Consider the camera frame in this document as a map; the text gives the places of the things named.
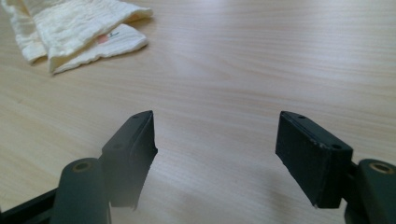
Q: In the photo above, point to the cream fruit-print cloth garment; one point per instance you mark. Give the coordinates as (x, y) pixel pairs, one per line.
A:
(71, 28)

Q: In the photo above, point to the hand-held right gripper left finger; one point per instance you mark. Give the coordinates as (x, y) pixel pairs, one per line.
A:
(130, 155)

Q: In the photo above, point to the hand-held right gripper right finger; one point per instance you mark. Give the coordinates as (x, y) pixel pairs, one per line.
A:
(314, 161)

